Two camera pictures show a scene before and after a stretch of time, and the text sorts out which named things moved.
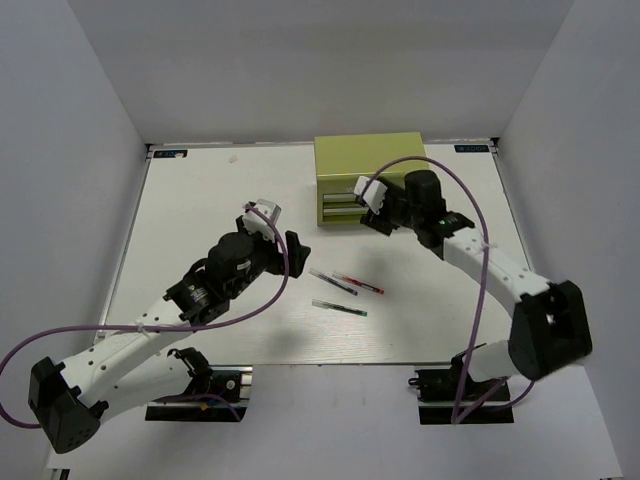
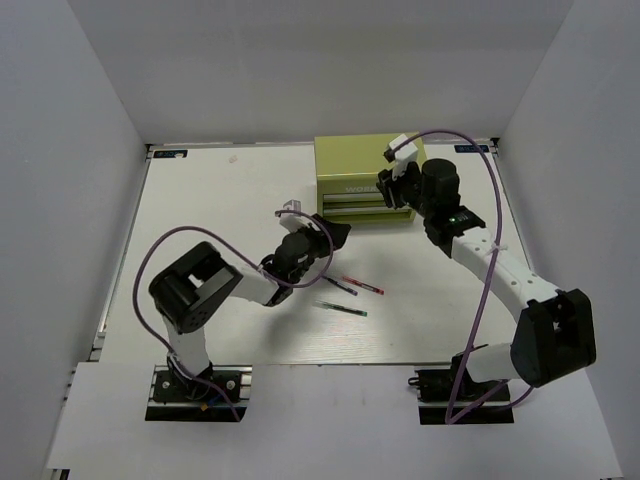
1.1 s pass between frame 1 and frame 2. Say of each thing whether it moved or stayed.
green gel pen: stayed
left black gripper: moved
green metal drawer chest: stayed
